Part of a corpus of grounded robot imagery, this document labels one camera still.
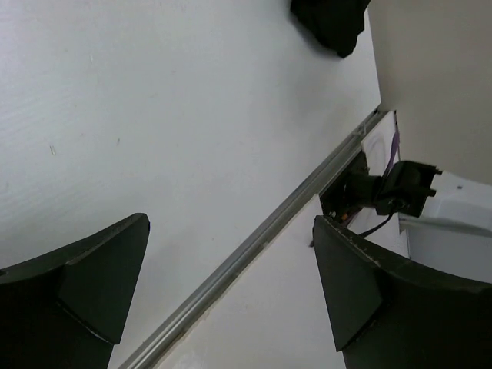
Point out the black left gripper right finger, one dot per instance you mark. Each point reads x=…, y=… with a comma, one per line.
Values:
x=387, y=311

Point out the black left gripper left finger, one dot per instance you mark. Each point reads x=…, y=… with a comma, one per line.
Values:
x=68, y=308

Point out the black pleated skirt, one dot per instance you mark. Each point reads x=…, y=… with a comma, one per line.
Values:
x=335, y=24

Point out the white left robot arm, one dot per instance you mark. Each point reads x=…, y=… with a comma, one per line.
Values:
x=322, y=293

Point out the aluminium table rail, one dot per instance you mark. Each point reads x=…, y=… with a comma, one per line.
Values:
x=246, y=246

